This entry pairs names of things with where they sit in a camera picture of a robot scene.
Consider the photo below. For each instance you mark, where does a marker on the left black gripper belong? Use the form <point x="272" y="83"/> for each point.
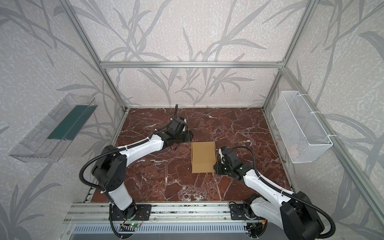
<point x="186" y="135"/>

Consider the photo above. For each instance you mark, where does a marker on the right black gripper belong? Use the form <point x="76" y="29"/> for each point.
<point x="218" y="167"/>

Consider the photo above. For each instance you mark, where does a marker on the brown cardboard box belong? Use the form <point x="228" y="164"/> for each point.
<point x="203" y="157"/>

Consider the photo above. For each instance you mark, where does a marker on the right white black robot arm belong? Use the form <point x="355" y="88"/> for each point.
<point x="285" y="209"/>

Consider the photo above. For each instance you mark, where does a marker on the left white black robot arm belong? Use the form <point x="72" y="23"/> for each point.
<point x="110" y="170"/>

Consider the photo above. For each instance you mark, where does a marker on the small green lit circuit board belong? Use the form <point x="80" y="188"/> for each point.
<point x="129" y="227"/>

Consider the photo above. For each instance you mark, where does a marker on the white wire mesh basket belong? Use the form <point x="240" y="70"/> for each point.
<point x="303" y="135"/>

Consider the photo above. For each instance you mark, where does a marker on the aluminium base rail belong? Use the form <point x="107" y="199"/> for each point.
<point x="160" y="212"/>

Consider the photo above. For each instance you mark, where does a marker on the aluminium frame structure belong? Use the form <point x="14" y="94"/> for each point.
<point x="361" y="181"/>

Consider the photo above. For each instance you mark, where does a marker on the clear acrylic wall tray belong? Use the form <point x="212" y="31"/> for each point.
<point x="47" y="142"/>

